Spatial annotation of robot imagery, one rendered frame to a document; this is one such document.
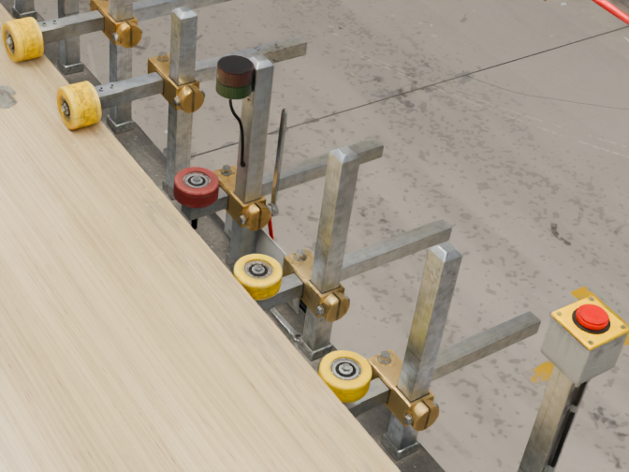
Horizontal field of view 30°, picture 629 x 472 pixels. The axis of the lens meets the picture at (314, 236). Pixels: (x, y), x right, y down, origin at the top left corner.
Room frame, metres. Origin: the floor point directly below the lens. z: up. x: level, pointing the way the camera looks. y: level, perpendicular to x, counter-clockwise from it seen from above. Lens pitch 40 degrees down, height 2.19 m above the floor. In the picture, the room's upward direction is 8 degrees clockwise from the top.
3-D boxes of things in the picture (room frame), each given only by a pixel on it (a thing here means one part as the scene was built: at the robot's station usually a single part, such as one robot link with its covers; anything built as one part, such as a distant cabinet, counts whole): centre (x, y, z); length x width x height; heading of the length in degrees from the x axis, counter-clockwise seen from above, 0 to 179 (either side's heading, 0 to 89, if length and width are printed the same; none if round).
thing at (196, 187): (1.64, 0.22, 0.85); 0.08 x 0.08 x 0.11
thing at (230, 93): (1.63, 0.17, 1.12); 0.06 x 0.06 x 0.02
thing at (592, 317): (1.07, -0.35, 1.22); 0.04 x 0.04 x 0.02
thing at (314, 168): (1.76, 0.07, 0.84); 0.43 x 0.03 x 0.04; 129
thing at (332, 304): (1.48, -0.01, 0.84); 0.14 x 0.06 x 0.05; 39
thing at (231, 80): (1.63, 0.17, 1.15); 0.06 x 0.06 x 0.02
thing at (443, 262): (1.27, -0.19, 0.90); 0.04 x 0.04 x 0.48; 39
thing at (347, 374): (1.23, -0.08, 0.85); 0.08 x 0.08 x 0.11
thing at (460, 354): (1.36, -0.23, 0.81); 0.43 x 0.03 x 0.04; 129
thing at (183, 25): (1.85, 0.29, 0.88); 0.04 x 0.04 x 0.48; 39
